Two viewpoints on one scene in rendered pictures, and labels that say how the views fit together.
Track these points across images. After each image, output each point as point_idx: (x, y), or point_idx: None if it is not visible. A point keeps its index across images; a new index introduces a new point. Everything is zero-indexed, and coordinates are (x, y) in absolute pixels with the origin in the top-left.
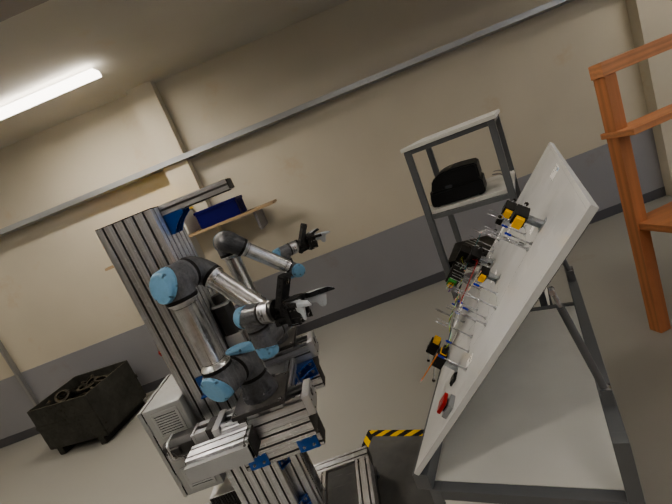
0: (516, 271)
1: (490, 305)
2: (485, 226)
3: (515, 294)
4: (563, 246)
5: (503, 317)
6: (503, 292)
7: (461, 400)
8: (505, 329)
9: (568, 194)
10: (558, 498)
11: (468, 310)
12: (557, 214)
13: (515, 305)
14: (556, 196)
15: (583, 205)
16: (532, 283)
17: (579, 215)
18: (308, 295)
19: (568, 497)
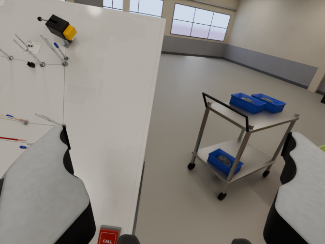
0: (65, 85)
1: (61, 125)
2: (16, 34)
3: (111, 94)
4: (162, 44)
5: (114, 116)
6: (57, 110)
7: (135, 204)
8: (143, 115)
9: (100, 15)
10: (135, 224)
11: (26, 147)
12: (100, 29)
13: (131, 98)
14: (62, 18)
15: (153, 20)
16: (142, 75)
17: (157, 25)
18: (77, 240)
19: (135, 219)
